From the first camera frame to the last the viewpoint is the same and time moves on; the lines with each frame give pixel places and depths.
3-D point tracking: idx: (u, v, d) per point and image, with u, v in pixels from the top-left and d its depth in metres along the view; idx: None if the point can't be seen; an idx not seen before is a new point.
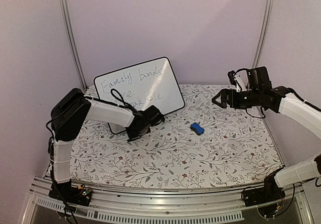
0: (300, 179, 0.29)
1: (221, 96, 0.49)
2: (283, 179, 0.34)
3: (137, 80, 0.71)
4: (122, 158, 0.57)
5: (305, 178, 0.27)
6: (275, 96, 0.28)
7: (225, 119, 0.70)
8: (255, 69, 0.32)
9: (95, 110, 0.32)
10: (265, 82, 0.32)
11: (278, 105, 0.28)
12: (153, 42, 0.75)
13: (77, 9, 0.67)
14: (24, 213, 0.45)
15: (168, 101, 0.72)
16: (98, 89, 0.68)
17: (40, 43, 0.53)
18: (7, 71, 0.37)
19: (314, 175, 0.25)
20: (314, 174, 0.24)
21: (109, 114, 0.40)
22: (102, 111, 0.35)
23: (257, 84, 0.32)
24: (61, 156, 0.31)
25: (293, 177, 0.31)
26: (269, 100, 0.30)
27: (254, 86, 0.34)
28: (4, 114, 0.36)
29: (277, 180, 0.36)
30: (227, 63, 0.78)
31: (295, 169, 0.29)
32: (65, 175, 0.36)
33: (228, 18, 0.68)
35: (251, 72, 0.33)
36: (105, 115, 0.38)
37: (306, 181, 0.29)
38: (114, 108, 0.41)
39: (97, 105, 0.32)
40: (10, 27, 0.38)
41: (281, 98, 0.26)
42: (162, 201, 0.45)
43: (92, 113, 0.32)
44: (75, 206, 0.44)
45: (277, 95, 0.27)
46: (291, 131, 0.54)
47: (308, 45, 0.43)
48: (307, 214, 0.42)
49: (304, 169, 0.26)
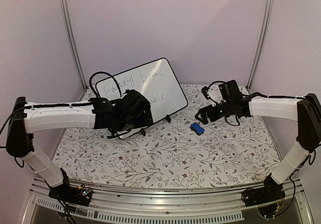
0: (294, 166, 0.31)
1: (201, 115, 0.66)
2: (281, 175, 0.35)
3: (140, 83, 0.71)
4: (122, 158, 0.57)
5: (299, 163, 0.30)
6: (244, 105, 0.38)
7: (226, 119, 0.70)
8: (225, 84, 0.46)
9: (34, 121, 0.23)
10: (233, 92, 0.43)
11: (248, 110, 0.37)
12: (152, 42, 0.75)
13: (77, 10, 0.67)
14: (24, 214, 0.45)
15: (170, 102, 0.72)
16: (101, 93, 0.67)
17: (39, 43, 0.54)
18: (6, 70, 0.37)
19: (305, 154, 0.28)
20: (303, 152, 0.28)
21: (69, 121, 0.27)
22: (48, 118, 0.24)
23: (228, 95, 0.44)
24: (38, 164, 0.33)
25: (288, 169, 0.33)
26: (240, 109, 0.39)
27: (227, 97, 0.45)
28: (4, 114, 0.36)
29: (275, 178, 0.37)
30: (227, 62, 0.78)
31: (286, 160, 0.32)
32: (55, 183, 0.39)
33: (228, 18, 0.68)
35: (224, 86, 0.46)
36: (60, 122, 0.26)
37: (298, 166, 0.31)
38: (72, 110, 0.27)
39: (35, 114, 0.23)
40: (9, 26, 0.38)
41: (249, 102, 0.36)
42: (162, 201, 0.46)
43: (35, 124, 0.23)
44: (74, 206, 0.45)
45: (245, 101, 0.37)
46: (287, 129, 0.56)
47: (308, 44, 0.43)
48: (307, 214, 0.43)
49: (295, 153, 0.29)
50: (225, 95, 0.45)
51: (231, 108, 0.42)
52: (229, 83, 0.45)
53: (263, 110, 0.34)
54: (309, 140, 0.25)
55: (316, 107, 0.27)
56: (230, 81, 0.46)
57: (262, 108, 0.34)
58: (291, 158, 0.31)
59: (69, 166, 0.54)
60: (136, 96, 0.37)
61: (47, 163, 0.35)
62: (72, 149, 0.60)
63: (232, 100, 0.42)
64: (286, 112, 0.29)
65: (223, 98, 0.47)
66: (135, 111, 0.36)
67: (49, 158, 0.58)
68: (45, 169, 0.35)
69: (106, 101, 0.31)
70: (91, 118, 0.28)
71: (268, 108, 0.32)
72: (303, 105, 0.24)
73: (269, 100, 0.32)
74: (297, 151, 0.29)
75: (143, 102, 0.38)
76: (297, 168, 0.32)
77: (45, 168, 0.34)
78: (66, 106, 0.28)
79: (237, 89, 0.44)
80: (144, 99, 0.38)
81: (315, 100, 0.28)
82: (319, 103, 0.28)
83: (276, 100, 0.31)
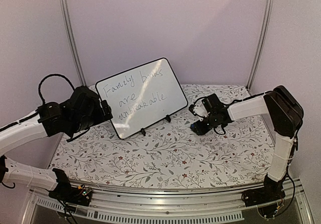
0: (285, 157, 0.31)
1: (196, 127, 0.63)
2: (275, 172, 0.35)
3: (140, 83, 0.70)
4: (122, 158, 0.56)
5: (288, 154, 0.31)
6: (224, 114, 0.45)
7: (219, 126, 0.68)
8: (206, 98, 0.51)
9: None
10: (213, 105, 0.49)
11: (228, 117, 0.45)
12: (152, 42, 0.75)
13: (77, 10, 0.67)
14: (24, 213, 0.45)
15: (171, 102, 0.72)
16: (101, 93, 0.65)
17: (40, 43, 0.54)
18: (6, 70, 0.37)
19: (290, 143, 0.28)
20: (287, 140, 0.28)
21: (23, 136, 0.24)
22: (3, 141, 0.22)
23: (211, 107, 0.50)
24: (22, 178, 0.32)
25: (281, 164, 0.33)
26: (221, 117, 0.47)
27: (210, 109, 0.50)
28: (4, 114, 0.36)
29: (272, 174, 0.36)
30: (227, 63, 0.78)
31: (277, 155, 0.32)
32: (50, 186, 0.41)
33: (228, 18, 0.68)
35: (205, 100, 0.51)
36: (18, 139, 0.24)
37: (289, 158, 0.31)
38: (21, 124, 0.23)
39: None
40: (8, 27, 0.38)
41: (227, 109, 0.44)
42: (162, 201, 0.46)
43: None
44: (74, 206, 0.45)
45: (224, 108, 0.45)
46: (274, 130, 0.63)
47: (308, 44, 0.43)
48: (307, 214, 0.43)
49: (283, 146, 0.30)
50: (208, 107, 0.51)
51: (214, 118, 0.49)
52: (210, 96, 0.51)
53: (239, 112, 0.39)
54: (283, 127, 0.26)
55: (285, 96, 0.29)
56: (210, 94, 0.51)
57: (238, 110, 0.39)
58: (280, 151, 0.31)
59: (69, 167, 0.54)
60: (81, 95, 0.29)
61: (32, 174, 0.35)
62: (72, 149, 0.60)
63: (215, 111, 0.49)
64: (258, 108, 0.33)
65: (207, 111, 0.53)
66: (87, 109, 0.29)
67: (50, 158, 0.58)
68: (31, 181, 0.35)
69: (53, 105, 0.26)
70: (40, 128, 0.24)
71: (244, 109, 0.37)
72: (269, 95, 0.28)
73: (244, 102, 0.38)
74: (281, 141, 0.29)
75: (93, 98, 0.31)
76: (288, 160, 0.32)
77: (32, 179, 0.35)
78: (14, 124, 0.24)
79: (217, 99, 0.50)
80: (90, 94, 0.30)
81: (284, 90, 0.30)
82: (288, 92, 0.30)
83: (248, 101, 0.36)
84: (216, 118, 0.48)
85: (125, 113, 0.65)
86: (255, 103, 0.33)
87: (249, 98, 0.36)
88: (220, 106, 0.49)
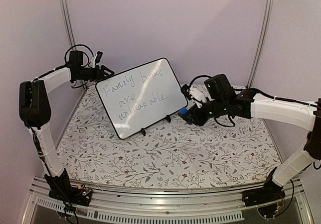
0: (298, 170, 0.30)
1: (194, 116, 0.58)
2: (282, 177, 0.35)
3: (140, 84, 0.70)
4: (122, 158, 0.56)
5: (302, 168, 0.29)
6: (243, 103, 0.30)
7: (219, 126, 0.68)
8: (214, 80, 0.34)
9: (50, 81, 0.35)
10: (225, 89, 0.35)
11: (248, 111, 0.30)
12: (152, 41, 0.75)
13: (78, 10, 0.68)
14: (25, 213, 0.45)
15: (171, 101, 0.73)
16: (101, 93, 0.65)
17: (40, 42, 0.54)
18: (7, 69, 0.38)
19: (307, 158, 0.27)
20: (309, 159, 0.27)
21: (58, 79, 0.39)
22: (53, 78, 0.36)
23: (219, 92, 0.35)
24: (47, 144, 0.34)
25: (291, 173, 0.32)
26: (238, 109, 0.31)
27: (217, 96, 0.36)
28: (3, 113, 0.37)
29: (276, 178, 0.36)
30: (227, 62, 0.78)
31: (289, 165, 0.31)
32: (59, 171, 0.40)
33: (228, 18, 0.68)
35: (211, 84, 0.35)
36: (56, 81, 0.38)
37: (301, 171, 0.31)
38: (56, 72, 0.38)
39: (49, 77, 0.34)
40: (9, 27, 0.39)
41: (251, 104, 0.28)
42: (162, 201, 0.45)
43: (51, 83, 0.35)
44: (75, 206, 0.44)
45: (246, 101, 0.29)
46: (275, 130, 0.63)
47: (308, 44, 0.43)
48: (307, 214, 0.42)
49: (296, 159, 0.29)
50: (215, 94, 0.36)
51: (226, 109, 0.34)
52: (218, 77, 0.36)
53: (270, 113, 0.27)
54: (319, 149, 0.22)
55: None
56: (217, 75, 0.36)
57: (268, 110, 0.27)
58: (295, 163, 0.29)
59: (69, 167, 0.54)
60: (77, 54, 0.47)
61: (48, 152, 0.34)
62: (72, 149, 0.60)
63: (226, 100, 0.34)
64: (298, 121, 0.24)
65: (211, 96, 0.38)
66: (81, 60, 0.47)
67: None
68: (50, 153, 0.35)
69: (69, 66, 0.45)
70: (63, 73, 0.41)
71: (277, 112, 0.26)
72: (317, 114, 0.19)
73: (277, 102, 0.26)
74: (299, 155, 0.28)
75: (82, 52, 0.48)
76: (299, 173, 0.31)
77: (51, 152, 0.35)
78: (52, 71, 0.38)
79: (227, 83, 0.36)
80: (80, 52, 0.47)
81: None
82: None
83: (284, 103, 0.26)
84: (229, 111, 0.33)
85: (125, 113, 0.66)
86: (296, 113, 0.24)
87: (284, 100, 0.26)
88: (232, 94, 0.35)
